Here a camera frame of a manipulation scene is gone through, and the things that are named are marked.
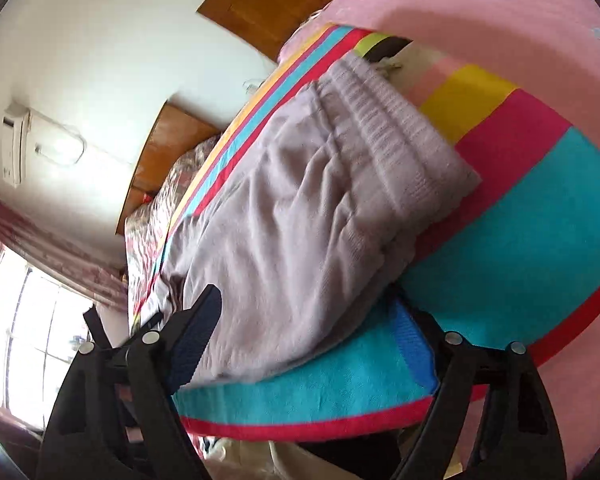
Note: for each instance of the pink patterned curtain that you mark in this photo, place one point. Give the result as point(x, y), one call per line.
point(55, 250)

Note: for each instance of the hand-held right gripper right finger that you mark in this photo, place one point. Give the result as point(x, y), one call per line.
point(417, 355)

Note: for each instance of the white air conditioner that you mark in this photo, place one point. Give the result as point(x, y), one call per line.
point(16, 145)

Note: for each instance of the rainbow striped blanket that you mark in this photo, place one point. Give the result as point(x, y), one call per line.
point(520, 260)

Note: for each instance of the pink floral quilt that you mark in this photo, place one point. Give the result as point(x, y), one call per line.
point(150, 230)

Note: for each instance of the brown wooden headboard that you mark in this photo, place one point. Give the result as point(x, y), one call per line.
point(165, 160)

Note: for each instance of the window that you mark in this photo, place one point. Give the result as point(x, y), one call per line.
point(30, 330)

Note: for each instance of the mauve pants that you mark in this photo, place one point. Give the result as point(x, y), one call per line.
point(290, 240)

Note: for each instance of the wall lamp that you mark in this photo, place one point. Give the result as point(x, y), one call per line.
point(60, 149)

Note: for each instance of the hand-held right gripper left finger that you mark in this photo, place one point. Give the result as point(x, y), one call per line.
point(200, 332)

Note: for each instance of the pink bed sheet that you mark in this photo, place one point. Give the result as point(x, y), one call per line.
point(480, 5)

